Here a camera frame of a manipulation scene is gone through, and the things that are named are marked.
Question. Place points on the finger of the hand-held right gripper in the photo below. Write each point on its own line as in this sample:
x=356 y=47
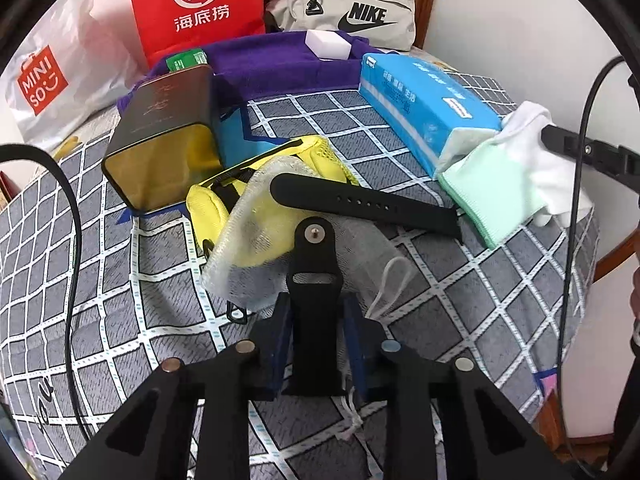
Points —
x=600 y=155

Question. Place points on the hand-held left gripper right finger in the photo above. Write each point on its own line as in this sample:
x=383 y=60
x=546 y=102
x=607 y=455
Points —
x=356 y=355

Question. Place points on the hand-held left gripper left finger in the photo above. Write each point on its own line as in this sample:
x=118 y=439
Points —
x=281 y=350

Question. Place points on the white sock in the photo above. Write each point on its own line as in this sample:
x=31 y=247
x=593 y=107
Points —
x=545 y=187

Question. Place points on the mint green cloth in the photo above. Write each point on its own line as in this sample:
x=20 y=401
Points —
x=490 y=190

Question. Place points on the white sponge block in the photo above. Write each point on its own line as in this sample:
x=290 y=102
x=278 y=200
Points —
x=327 y=45

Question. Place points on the green packet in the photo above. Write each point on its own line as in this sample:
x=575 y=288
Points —
x=182 y=61

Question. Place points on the brown wooden baseboard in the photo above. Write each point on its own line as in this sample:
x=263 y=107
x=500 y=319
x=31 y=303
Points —
x=620 y=250

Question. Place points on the grey checked tablecloth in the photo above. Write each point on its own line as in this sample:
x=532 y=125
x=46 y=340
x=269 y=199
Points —
x=150 y=310

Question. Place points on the yellow mesh pouch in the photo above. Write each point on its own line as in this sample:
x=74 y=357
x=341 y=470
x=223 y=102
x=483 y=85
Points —
x=205 y=205

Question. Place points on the blue tissue pack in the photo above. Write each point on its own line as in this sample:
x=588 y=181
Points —
x=415 y=105

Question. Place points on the dark rectangular tin box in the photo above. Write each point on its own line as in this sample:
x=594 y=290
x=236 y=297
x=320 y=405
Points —
x=160 y=120

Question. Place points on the purple towel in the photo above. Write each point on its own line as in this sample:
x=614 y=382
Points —
x=270 y=65

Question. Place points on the grey waist bag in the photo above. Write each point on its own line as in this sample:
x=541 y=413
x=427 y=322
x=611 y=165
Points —
x=295 y=25

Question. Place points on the red paper bag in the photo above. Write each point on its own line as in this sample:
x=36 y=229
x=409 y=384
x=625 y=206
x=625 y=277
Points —
x=150 y=20

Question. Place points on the white plastic shopping bag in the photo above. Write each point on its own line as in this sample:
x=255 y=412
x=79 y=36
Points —
x=75 y=60

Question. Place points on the brown wooden door frame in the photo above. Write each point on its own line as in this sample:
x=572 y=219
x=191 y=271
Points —
x=425 y=0

